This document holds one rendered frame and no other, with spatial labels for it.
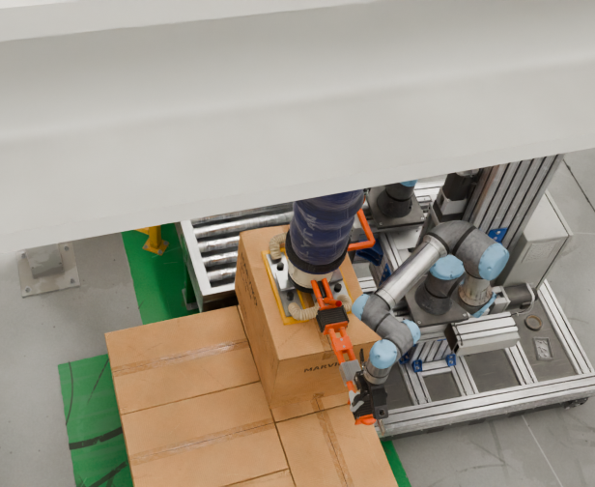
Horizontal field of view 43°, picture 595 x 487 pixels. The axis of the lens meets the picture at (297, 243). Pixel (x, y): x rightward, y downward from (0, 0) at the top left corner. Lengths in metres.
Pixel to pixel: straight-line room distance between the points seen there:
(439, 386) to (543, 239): 1.04
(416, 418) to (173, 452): 1.20
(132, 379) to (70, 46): 3.03
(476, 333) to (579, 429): 1.27
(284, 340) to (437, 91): 2.44
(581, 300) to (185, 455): 2.55
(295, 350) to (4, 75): 2.49
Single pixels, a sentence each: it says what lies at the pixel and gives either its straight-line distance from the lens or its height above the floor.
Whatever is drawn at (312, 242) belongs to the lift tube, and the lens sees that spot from 2.55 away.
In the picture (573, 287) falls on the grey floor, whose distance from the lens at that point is 4.70.
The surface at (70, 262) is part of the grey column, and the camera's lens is 4.31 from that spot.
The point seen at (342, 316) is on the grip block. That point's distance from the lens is 2.67.
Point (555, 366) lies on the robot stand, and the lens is 4.08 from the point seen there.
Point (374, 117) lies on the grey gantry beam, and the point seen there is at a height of 3.23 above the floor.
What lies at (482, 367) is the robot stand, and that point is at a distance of 3.93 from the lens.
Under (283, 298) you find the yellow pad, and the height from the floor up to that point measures 1.10.
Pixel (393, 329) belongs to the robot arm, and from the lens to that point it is 2.30.
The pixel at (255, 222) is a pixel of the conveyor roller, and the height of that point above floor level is 0.54.
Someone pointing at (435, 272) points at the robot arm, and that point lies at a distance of 2.83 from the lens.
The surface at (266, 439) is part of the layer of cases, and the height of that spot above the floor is 0.54.
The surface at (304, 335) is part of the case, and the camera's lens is 2.78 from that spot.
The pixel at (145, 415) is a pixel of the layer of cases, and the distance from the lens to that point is 3.21.
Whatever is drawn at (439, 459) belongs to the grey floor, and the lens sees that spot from 3.87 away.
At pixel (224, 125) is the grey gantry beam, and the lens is 0.31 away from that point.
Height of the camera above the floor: 3.44
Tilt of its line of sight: 52 degrees down
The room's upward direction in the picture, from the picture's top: 10 degrees clockwise
